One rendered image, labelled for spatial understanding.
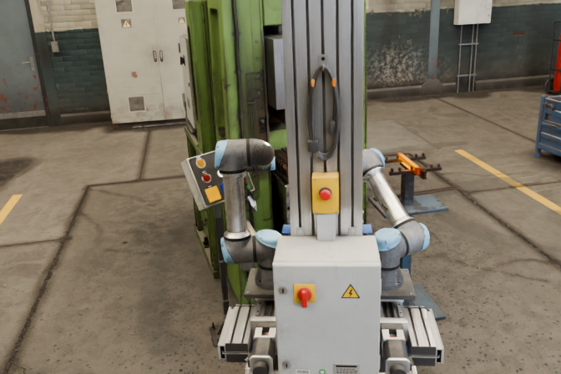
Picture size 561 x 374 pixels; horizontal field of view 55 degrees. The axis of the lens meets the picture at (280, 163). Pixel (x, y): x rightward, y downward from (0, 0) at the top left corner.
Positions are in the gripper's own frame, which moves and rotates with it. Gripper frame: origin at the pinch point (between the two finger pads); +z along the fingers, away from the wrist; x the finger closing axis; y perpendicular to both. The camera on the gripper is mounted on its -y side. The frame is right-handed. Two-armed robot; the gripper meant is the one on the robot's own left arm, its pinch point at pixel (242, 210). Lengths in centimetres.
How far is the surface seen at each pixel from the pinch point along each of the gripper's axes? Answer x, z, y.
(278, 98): 17, -50, -46
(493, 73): 344, 66, -747
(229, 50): -10, -77, -50
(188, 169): -28.9, -21.0, -7.9
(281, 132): 14, -15, -96
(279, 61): 19, -71, -46
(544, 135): 288, 67, -351
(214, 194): -15.2, -7.3, -5.8
